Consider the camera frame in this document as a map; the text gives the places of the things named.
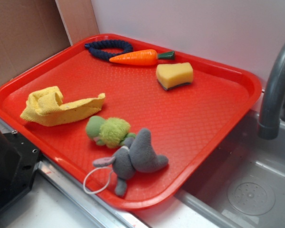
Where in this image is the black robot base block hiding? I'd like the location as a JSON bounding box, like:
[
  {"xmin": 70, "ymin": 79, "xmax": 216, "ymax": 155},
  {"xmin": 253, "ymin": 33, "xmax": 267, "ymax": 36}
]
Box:
[{"xmin": 0, "ymin": 130, "xmax": 40, "ymax": 213}]

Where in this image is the yellow sponge with dark pad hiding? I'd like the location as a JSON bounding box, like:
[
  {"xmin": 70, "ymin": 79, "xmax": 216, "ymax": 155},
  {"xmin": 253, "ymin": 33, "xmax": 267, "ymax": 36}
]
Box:
[{"xmin": 156, "ymin": 62, "xmax": 194, "ymax": 91}]

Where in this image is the red plastic tray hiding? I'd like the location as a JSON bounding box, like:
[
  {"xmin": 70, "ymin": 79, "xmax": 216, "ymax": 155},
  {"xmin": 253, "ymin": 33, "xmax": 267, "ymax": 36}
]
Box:
[{"xmin": 0, "ymin": 34, "xmax": 262, "ymax": 211}]

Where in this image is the green plush toy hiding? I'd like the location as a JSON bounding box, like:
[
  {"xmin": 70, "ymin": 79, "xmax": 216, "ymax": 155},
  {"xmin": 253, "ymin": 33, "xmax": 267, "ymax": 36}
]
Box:
[{"xmin": 85, "ymin": 115, "xmax": 136, "ymax": 149}]

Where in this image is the grey plush elephant toy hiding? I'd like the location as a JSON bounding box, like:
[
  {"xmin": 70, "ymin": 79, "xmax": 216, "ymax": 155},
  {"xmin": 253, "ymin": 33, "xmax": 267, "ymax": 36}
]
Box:
[{"xmin": 83, "ymin": 128, "xmax": 169, "ymax": 197}]

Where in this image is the orange plastic toy carrot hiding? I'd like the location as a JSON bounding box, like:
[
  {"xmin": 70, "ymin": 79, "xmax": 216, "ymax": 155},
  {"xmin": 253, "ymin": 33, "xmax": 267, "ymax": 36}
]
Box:
[{"xmin": 109, "ymin": 49, "xmax": 175, "ymax": 66}]

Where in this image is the yellow knitted cloth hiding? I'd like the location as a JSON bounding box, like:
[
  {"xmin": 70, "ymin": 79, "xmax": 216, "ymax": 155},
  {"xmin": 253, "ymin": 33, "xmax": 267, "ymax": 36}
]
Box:
[{"xmin": 20, "ymin": 86, "xmax": 105, "ymax": 127}]

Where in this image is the grey plastic toy sink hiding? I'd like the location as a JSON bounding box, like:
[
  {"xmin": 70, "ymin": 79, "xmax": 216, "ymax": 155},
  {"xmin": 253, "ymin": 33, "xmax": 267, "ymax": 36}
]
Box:
[{"xmin": 176, "ymin": 111, "xmax": 285, "ymax": 228}]

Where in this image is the grey toy faucet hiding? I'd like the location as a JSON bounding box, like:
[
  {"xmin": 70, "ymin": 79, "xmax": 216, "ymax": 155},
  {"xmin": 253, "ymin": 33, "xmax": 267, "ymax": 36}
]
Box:
[{"xmin": 257, "ymin": 44, "xmax": 285, "ymax": 140}]

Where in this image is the brown cardboard panel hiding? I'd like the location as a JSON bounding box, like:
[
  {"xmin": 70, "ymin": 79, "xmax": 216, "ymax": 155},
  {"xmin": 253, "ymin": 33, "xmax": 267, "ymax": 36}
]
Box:
[{"xmin": 0, "ymin": 0, "xmax": 99, "ymax": 86}]

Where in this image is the navy blue rope ring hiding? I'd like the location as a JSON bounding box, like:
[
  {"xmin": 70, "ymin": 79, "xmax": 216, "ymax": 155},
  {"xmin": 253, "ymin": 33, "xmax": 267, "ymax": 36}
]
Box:
[{"xmin": 84, "ymin": 39, "xmax": 134, "ymax": 62}]

